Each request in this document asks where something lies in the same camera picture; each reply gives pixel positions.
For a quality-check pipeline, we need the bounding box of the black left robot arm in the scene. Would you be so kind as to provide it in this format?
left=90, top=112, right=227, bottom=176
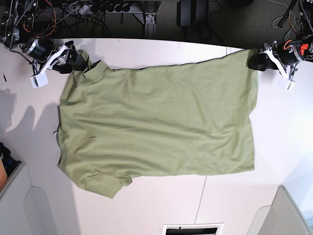
left=248, top=0, right=313, bottom=86

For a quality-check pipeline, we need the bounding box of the green t-shirt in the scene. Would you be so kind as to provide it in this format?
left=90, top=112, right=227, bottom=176
left=58, top=50, right=258, bottom=198

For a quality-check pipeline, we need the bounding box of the black box under table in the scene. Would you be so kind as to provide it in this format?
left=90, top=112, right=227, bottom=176
left=177, top=0, right=208, bottom=27

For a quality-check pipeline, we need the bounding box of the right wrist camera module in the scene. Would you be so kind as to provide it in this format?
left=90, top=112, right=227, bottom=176
left=30, top=73, right=48, bottom=88

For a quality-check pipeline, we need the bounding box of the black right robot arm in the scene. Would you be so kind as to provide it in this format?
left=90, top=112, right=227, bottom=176
left=0, top=0, right=87, bottom=75

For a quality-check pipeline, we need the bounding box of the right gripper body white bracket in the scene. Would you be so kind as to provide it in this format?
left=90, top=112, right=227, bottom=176
left=30, top=41, right=75, bottom=73

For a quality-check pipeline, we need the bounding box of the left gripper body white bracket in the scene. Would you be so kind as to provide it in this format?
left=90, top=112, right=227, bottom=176
left=258, top=41, right=297, bottom=82

